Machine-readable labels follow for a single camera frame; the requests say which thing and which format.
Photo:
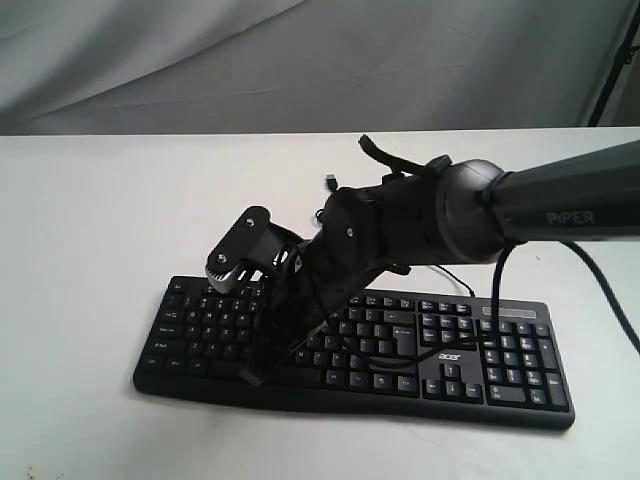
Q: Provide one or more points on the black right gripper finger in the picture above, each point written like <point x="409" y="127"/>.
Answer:
<point x="287" y="349"/>

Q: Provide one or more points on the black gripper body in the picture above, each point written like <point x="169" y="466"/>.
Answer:
<point x="304" y="283"/>

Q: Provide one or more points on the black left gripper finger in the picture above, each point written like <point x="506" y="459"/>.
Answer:
<point x="260" y="359"/>

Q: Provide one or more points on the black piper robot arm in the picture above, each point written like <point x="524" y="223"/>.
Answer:
<point x="441" y="212"/>

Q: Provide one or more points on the black acer keyboard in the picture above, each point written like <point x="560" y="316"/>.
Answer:
<point x="384" y="353"/>

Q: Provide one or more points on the grey backdrop cloth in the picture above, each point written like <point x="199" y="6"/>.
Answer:
<point x="217" y="67"/>

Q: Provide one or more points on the black tripod stand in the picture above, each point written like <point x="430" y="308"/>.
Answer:
<point x="624" y="56"/>

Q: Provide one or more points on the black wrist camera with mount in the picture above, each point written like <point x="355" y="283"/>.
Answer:
<point x="240" y="250"/>

